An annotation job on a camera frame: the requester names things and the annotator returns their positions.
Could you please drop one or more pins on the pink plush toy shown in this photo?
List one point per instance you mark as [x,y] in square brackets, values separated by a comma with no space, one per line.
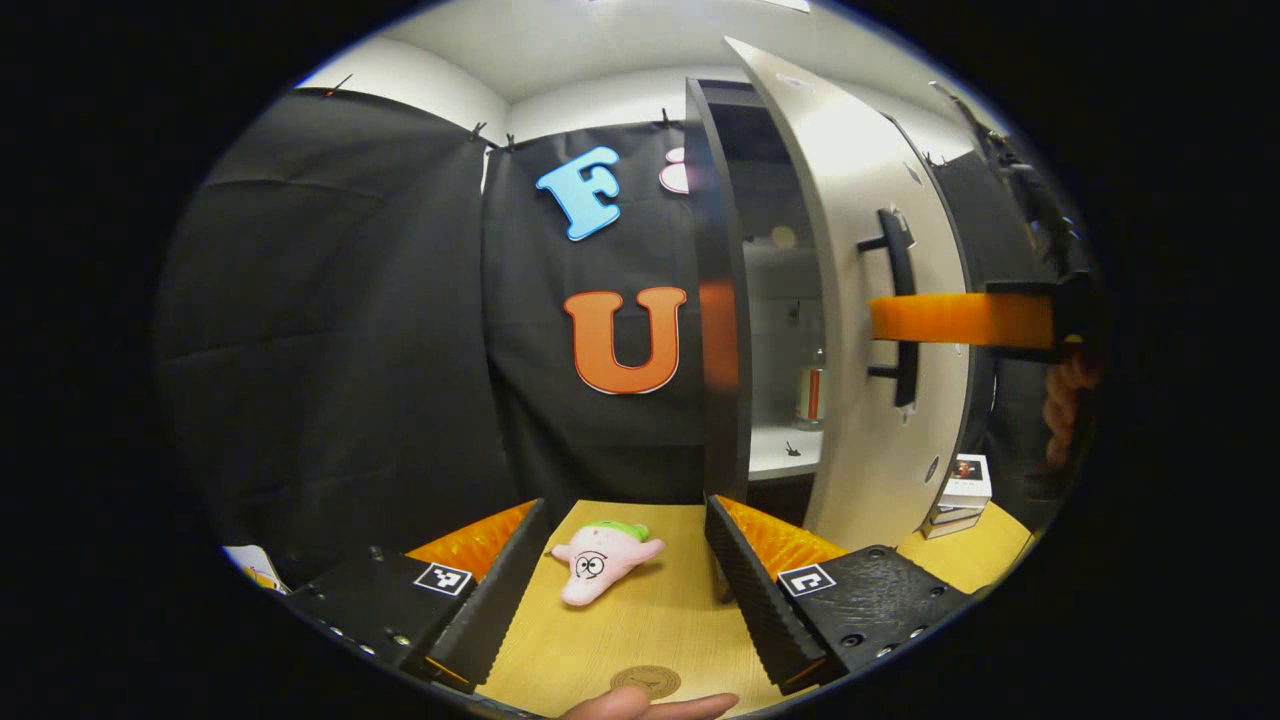
[600,570]

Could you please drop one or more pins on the beige cabinet door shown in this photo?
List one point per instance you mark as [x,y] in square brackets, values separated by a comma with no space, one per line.
[880,470]

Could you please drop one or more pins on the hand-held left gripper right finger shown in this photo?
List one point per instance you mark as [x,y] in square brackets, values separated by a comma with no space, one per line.
[760,610]

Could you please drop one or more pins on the dark book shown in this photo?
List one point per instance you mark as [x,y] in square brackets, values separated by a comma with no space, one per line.
[950,522]

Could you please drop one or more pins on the white photo cover book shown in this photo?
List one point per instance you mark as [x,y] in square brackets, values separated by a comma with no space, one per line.
[968,482]

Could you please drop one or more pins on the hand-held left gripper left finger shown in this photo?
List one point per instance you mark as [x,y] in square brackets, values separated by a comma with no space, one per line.
[500,610]

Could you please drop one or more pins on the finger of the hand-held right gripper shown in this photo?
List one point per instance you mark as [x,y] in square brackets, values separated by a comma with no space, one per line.
[940,320]

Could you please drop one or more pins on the clear glass bottle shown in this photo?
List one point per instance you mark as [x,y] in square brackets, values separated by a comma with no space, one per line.
[810,395]

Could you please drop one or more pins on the black backdrop cloth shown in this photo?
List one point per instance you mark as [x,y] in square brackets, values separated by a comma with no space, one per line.
[350,350]

